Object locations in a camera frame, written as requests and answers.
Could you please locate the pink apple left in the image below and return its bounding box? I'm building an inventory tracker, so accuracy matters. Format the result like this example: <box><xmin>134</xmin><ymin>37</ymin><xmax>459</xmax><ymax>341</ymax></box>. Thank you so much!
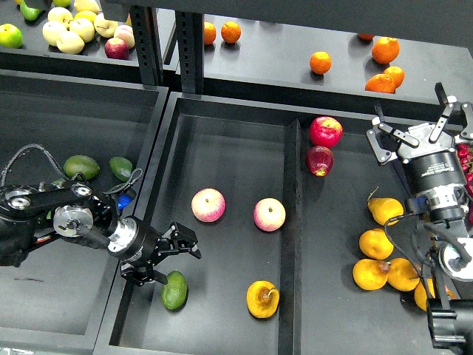
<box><xmin>191</xmin><ymin>188</ymin><xmax>226</xmax><ymax>223</ymax></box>

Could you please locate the pale yellow pear right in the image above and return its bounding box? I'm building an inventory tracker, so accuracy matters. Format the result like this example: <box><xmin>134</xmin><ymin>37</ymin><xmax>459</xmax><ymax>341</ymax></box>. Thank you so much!
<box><xmin>93</xmin><ymin>13</ymin><xmax>118</xmax><ymax>38</ymax></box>

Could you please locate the pink apple right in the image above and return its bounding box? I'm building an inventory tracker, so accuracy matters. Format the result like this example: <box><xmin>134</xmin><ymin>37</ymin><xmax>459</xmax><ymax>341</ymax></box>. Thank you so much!
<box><xmin>253</xmin><ymin>197</ymin><xmax>286</xmax><ymax>232</ymax></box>

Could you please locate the black centre bin divider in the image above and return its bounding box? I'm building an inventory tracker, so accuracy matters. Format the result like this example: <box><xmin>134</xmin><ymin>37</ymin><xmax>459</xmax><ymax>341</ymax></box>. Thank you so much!
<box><xmin>277</xmin><ymin>119</ymin><xmax>302</xmax><ymax>354</ymax></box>

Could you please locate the orange on shelf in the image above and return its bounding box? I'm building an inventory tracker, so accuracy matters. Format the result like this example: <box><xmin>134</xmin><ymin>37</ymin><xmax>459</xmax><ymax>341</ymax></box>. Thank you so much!
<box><xmin>220</xmin><ymin>21</ymin><xmax>242</xmax><ymax>44</ymax></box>
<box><xmin>310</xmin><ymin>51</ymin><xmax>332</xmax><ymax>75</ymax></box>

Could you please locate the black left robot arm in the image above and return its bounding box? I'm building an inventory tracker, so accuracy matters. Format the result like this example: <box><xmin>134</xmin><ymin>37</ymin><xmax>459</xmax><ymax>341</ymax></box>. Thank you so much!
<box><xmin>1</xmin><ymin>143</ymin><xmax>202</xmax><ymax>286</ymax></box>

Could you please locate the black shelf post left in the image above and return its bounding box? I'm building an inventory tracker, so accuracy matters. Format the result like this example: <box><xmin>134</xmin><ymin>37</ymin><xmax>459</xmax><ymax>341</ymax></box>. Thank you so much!
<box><xmin>130</xmin><ymin>5</ymin><xmax>163</xmax><ymax>86</ymax></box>

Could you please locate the orange front right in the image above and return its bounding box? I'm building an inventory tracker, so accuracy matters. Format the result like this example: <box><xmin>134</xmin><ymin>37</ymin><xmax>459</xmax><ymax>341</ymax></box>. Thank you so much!
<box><xmin>365</xmin><ymin>73</ymin><xmax>396</xmax><ymax>94</ymax></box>

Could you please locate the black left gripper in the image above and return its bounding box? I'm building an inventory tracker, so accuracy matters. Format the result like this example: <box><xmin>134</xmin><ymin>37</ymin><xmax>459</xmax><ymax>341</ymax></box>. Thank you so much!
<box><xmin>106</xmin><ymin>216</ymin><xmax>202</xmax><ymax>287</ymax></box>

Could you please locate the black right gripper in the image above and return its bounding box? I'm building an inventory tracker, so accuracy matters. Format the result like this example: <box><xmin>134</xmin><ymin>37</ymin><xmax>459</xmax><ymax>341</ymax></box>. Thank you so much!
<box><xmin>366</xmin><ymin>82</ymin><xmax>472</xmax><ymax>195</ymax></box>

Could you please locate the pale yellow pear back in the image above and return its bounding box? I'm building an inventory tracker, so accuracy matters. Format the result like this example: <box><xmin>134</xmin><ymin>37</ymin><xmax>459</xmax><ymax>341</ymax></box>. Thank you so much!
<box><xmin>47</xmin><ymin>7</ymin><xmax>74</xmax><ymax>27</ymax></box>

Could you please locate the green apple on shelf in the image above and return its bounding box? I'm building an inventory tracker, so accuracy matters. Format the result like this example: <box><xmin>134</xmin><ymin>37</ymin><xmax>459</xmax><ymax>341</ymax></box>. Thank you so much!
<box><xmin>0</xmin><ymin>23</ymin><xmax>23</xmax><ymax>49</ymax></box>

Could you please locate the red chili pepper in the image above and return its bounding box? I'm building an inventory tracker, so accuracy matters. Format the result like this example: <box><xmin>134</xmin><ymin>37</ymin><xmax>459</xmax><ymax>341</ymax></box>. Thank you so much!
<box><xmin>466</xmin><ymin>172</ymin><xmax>473</xmax><ymax>224</ymax></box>

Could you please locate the large orange upper right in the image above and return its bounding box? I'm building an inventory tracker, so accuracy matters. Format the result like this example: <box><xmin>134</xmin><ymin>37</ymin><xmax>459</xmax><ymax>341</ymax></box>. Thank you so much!
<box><xmin>372</xmin><ymin>37</ymin><xmax>401</xmax><ymax>64</ymax></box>

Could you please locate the red apple on shelf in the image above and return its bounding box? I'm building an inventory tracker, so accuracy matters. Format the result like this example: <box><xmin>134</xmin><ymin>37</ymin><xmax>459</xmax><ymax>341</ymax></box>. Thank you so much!
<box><xmin>104</xmin><ymin>37</ymin><xmax>129</xmax><ymax>60</ymax></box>

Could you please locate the yellow pear top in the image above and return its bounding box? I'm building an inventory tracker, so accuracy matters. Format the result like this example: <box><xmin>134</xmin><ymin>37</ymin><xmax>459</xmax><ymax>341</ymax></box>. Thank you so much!
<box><xmin>367</xmin><ymin>186</ymin><xmax>404</xmax><ymax>226</ymax></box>

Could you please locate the orange small right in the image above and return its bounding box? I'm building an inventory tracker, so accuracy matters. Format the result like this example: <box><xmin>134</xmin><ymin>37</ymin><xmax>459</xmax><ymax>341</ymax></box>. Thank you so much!
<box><xmin>384</xmin><ymin>66</ymin><xmax>405</xmax><ymax>88</ymax></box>

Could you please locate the dark red apple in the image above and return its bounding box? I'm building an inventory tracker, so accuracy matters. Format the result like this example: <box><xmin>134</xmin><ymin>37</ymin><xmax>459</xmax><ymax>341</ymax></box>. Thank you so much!
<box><xmin>305</xmin><ymin>146</ymin><xmax>334</xmax><ymax>178</ymax></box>

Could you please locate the pale pink peach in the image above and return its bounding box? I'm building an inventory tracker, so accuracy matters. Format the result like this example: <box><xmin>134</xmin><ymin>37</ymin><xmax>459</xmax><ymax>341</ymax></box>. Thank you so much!
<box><xmin>114</xmin><ymin>24</ymin><xmax>135</xmax><ymax>49</ymax></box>

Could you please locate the pale yellow pear left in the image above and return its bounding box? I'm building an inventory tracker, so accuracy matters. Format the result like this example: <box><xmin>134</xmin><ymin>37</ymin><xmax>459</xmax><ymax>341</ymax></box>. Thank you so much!
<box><xmin>42</xmin><ymin>21</ymin><xmax>67</xmax><ymax>47</ymax></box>

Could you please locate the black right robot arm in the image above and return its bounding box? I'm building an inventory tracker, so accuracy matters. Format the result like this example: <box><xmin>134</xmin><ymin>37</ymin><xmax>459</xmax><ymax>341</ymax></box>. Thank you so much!
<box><xmin>366</xmin><ymin>83</ymin><xmax>472</xmax><ymax>354</ymax></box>

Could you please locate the pale yellow pear centre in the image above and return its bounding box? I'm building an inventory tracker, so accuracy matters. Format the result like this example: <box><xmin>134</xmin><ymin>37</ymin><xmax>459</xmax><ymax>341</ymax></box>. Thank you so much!
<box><xmin>69</xmin><ymin>18</ymin><xmax>95</xmax><ymax>43</ymax></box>

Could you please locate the black shelf post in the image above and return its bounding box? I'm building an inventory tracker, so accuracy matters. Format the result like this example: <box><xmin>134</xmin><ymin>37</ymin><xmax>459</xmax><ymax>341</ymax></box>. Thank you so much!
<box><xmin>130</xmin><ymin>5</ymin><xmax>163</xmax><ymax>86</ymax></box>
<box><xmin>175</xmin><ymin>10</ymin><xmax>204</xmax><ymax>94</ymax></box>

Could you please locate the pale yellow pear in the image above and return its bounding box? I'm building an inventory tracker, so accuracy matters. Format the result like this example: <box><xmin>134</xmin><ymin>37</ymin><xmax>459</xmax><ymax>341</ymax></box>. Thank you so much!
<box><xmin>42</xmin><ymin>21</ymin><xmax>67</xmax><ymax>47</ymax></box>
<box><xmin>93</xmin><ymin>13</ymin><xmax>118</xmax><ymax>38</ymax></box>
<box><xmin>47</xmin><ymin>7</ymin><xmax>74</xmax><ymax>27</ymax></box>
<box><xmin>69</xmin><ymin>18</ymin><xmax>95</xmax><ymax>43</ymax></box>
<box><xmin>56</xmin><ymin>31</ymin><xmax>85</xmax><ymax>54</ymax></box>

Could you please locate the green pear top left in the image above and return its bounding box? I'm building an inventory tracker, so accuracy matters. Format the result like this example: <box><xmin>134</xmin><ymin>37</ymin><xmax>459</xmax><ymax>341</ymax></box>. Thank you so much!
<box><xmin>20</xmin><ymin>1</ymin><xmax>44</xmax><ymax>21</ymax></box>

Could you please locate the pale yellow pear front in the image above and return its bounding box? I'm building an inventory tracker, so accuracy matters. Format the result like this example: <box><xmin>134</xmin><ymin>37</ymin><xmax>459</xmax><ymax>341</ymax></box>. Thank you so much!
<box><xmin>56</xmin><ymin>31</ymin><xmax>85</xmax><ymax>54</ymax></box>

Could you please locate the orange on shelf left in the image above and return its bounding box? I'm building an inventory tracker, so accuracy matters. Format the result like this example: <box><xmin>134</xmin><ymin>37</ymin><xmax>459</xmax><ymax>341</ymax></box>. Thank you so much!
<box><xmin>220</xmin><ymin>21</ymin><xmax>242</xmax><ymax>44</ymax></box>

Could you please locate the orange on shelf centre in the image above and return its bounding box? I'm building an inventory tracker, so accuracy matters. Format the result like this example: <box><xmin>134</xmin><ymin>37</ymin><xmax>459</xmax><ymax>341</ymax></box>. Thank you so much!
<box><xmin>310</xmin><ymin>51</ymin><xmax>332</xmax><ymax>75</ymax></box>

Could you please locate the orange cut by post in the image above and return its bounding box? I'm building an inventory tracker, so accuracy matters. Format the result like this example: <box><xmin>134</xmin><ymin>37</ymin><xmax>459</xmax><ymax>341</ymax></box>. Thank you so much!
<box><xmin>203</xmin><ymin>21</ymin><xmax>217</xmax><ymax>46</ymax></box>

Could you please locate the bright red apple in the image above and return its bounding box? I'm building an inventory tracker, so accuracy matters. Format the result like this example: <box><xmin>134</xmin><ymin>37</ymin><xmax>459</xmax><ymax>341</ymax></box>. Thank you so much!
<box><xmin>309</xmin><ymin>116</ymin><xmax>343</xmax><ymax>149</ymax></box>

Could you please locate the pink apple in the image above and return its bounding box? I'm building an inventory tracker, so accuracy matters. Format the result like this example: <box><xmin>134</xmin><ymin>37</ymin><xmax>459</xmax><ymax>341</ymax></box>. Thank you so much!
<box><xmin>253</xmin><ymin>197</ymin><xmax>286</xmax><ymax>232</ymax></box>
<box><xmin>191</xmin><ymin>188</ymin><xmax>226</xmax><ymax>223</ymax></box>

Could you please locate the black shelf post right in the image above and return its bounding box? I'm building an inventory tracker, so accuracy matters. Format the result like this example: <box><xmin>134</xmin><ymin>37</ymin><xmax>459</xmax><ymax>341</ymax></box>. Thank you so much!
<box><xmin>175</xmin><ymin>10</ymin><xmax>204</xmax><ymax>94</ymax></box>

